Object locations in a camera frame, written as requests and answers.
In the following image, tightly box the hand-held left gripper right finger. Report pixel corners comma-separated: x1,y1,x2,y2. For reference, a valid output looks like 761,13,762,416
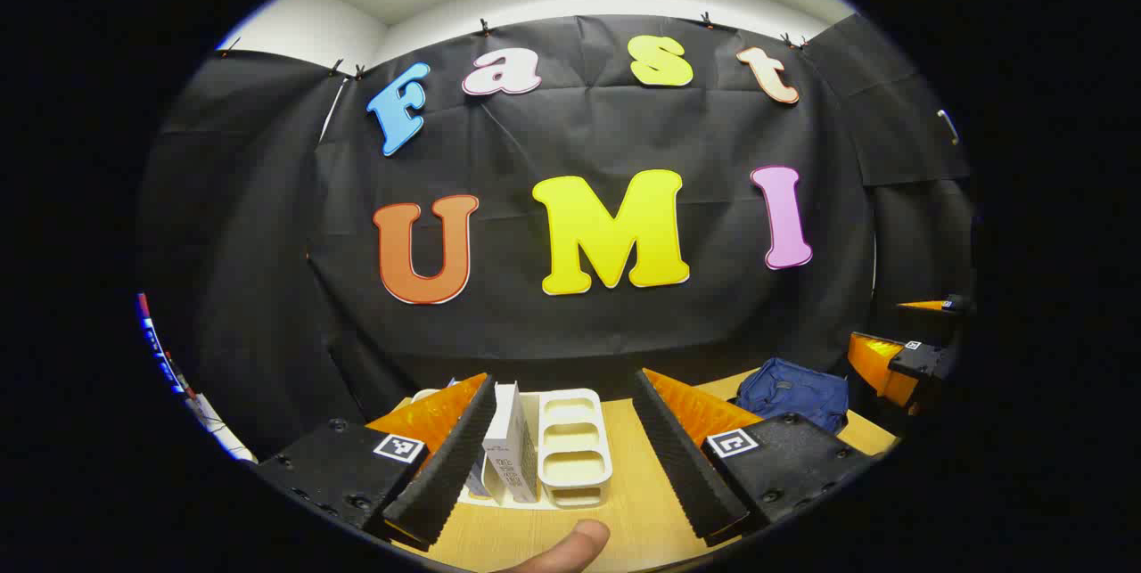
633,368,879,547

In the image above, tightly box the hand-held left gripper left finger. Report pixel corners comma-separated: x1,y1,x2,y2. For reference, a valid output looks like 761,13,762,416
254,372,497,552

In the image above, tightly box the white plastic bookshelf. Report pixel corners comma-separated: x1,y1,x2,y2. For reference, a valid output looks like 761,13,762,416
410,388,614,510

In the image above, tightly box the blue schoolbag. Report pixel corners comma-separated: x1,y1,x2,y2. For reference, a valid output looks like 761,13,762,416
735,357,850,433

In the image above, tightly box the black backdrop cloth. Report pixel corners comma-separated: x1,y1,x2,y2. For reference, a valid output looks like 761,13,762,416
138,13,977,458

